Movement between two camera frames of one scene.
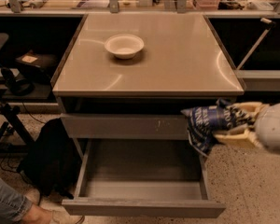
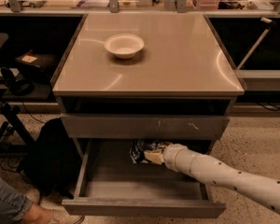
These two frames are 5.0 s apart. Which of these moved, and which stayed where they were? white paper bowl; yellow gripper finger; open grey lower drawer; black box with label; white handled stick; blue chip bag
Moved: blue chip bag; yellow gripper finger
Stayed: white paper bowl; open grey lower drawer; white handled stick; black box with label
